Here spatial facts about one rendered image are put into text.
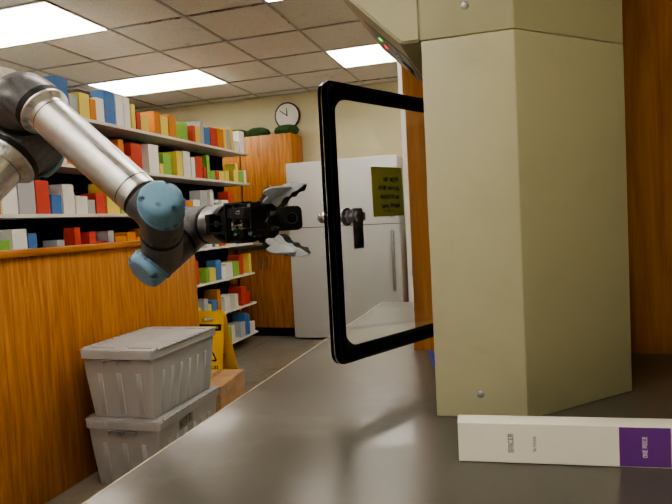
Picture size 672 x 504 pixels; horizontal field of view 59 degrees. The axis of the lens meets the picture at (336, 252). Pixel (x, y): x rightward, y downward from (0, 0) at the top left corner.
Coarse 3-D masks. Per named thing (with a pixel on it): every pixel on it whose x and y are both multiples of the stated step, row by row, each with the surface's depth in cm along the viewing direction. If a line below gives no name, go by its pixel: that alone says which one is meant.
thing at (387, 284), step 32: (320, 96) 81; (320, 128) 81; (352, 128) 85; (384, 128) 91; (416, 128) 97; (352, 160) 85; (384, 160) 91; (416, 160) 97; (352, 192) 85; (384, 192) 91; (416, 192) 97; (352, 224) 85; (384, 224) 91; (416, 224) 97; (352, 256) 85; (384, 256) 91; (416, 256) 97; (352, 288) 85; (384, 288) 91; (416, 288) 97; (352, 320) 85; (384, 320) 91; (416, 320) 97
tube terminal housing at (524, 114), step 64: (448, 0) 72; (512, 0) 70; (576, 0) 75; (448, 64) 72; (512, 64) 70; (576, 64) 75; (448, 128) 73; (512, 128) 70; (576, 128) 75; (448, 192) 73; (512, 192) 71; (576, 192) 75; (448, 256) 74; (512, 256) 71; (576, 256) 76; (448, 320) 74; (512, 320) 72; (576, 320) 76; (448, 384) 75; (512, 384) 72; (576, 384) 76
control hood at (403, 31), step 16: (352, 0) 75; (368, 0) 74; (384, 0) 74; (400, 0) 73; (416, 0) 73; (368, 16) 75; (384, 16) 74; (400, 16) 73; (416, 16) 73; (384, 32) 77; (400, 32) 74; (416, 32) 73; (384, 48) 101; (400, 48) 79; (416, 48) 76; (416, 64) 84
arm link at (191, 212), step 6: (186, 210) 116; (192, 210) 115; (198, 210) 113; (186, 216) 114; (192, 216) 113; (186, 222) 113; (192, 222) 113; (186, 228) 113; (192, 228) 113; (192, 234) 113; (198, 234) 112; (198, 240) 114; (198, 246) 115
